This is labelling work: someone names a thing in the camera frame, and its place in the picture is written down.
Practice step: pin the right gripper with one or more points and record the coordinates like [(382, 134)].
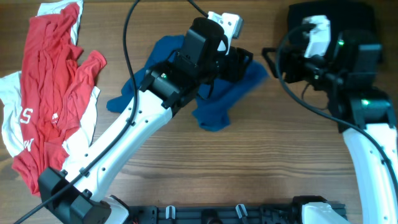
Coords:
[(288, 65)]

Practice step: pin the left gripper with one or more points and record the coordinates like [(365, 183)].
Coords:
[(237, 64)]

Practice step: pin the blue t-shirt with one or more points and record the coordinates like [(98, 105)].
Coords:
[(211, 114)]

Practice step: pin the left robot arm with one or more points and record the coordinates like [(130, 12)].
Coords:
[(77, 193)]

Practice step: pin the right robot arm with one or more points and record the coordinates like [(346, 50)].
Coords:
[(364, 114)]

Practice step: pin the folded black garment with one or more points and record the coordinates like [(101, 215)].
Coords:
[(343, 15)]

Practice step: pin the white t-shirt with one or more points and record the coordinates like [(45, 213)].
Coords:
[(78, 143)]

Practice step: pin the red t-shirt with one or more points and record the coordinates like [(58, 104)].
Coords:
[(56, 91)]

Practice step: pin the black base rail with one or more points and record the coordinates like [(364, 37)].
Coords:
[(302, 209)]

